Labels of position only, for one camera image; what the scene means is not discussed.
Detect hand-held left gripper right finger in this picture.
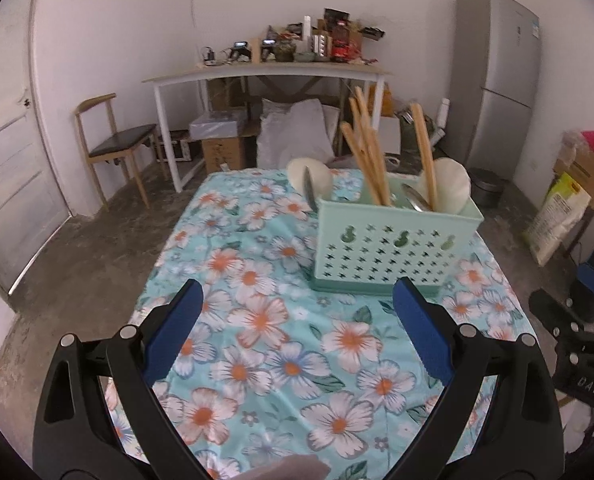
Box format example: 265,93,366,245
383,276,564,480

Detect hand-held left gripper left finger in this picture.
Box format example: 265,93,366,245
32,279,205,480

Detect green plastic utensil basket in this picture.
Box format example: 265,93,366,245
309,195,485,296

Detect metal spoon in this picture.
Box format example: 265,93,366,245
303,167,320,213
401,183,430,212

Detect white ceramic spoon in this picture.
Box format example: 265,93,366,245
434,157,473,213
286,157,334,203

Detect person's left forearm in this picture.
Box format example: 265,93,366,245
237,454,331,480

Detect person's right hand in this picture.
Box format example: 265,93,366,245
560,400,594,461

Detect yellow and white sack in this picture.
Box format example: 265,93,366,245
523,172,592,267

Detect floral tablecloth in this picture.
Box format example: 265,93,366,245
104,167,538,480

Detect large cardboard box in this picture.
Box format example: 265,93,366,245
554,147,594,211

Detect steel lidded bin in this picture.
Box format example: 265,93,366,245
467,167,508,208

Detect metal case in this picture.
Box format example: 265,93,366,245
154,130,195,163

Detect wooden chair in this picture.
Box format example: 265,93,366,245
74,92,170,211

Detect white board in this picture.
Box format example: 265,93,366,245
377,115,403,153

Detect dark green bag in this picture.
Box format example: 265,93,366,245
401,107,443,142

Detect white door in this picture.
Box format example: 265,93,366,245
0,0,72,296

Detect yellow plastic bag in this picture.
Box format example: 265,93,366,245
367,82,393,117

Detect grey refrigerator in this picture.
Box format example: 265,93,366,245
447,0,543,181

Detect tall cardboard box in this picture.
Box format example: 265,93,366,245
207,77,250,111

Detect white desk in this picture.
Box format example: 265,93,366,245
142,62,394,193

